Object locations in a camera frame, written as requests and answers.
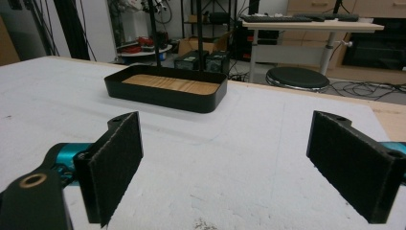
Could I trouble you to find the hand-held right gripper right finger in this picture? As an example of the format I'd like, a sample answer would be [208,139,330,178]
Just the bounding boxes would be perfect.
[305,110,406,224]

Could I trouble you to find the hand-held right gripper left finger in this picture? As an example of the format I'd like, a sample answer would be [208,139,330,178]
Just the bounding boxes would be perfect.
[41,110,145,229]

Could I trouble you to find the black tray with wooden bottom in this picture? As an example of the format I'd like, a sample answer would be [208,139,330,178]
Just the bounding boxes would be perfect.
[103,64,229,114]

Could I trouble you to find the white mat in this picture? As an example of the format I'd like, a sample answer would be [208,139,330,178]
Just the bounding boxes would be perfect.
[0,57,406,230]

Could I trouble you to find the round black stool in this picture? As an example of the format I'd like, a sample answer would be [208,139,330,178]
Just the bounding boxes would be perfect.
[265,66,330,92]

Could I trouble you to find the round white side table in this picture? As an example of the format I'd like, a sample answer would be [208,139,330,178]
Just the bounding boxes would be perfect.
[117,43,173,58]

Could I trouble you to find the black equipment box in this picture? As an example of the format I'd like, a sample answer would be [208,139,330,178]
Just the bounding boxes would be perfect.
[205,51,230,75]
[173,50,209,71]

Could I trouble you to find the white desk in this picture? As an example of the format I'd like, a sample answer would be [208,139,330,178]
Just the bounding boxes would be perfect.
[241,17,385,84]

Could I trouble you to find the black metal stand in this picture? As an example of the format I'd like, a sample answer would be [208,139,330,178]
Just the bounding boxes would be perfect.
[147,0,205,72]

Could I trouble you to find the cardboard box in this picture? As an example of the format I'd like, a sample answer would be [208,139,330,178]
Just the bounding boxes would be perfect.
[177,31,234,58]

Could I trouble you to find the wooden drawer cabinet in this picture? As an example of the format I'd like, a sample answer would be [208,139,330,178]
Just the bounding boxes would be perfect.
[286,0,406,19]

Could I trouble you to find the black keyboard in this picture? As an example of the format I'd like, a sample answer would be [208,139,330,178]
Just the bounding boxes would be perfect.
[239,14,314,24]

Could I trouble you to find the black shelf rack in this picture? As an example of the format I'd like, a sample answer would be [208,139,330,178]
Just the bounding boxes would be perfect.
[181,0,238,39]

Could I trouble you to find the floor cables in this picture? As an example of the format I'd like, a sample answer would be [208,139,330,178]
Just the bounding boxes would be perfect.
[325,80,406,101]

